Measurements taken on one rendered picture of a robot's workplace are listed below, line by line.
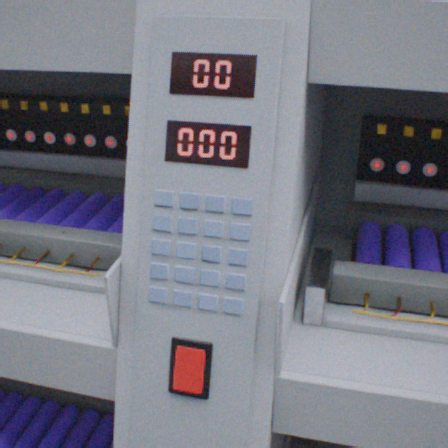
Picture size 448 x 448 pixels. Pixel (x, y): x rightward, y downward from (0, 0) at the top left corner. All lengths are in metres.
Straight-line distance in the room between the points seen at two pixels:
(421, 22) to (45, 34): 0.21
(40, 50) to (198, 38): 0.10
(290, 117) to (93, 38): 0.12
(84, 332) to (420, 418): 0.20
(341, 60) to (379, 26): 0.03
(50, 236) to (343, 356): 0.22
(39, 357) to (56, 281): 0.06
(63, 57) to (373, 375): 0.26
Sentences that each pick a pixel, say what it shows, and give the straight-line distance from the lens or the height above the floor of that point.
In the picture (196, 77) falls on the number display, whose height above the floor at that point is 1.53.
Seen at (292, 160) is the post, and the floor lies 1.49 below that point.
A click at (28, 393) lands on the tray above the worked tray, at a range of 0.58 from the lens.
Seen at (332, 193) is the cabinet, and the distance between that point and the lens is 0.49.
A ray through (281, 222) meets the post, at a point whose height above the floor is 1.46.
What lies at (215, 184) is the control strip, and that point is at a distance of 0.29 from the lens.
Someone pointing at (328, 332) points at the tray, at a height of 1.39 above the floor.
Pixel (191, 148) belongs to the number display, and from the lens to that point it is 0.29.
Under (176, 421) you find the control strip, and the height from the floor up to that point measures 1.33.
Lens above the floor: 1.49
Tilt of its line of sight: 9 degrees down
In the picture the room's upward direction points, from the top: 5 degrees clockwise
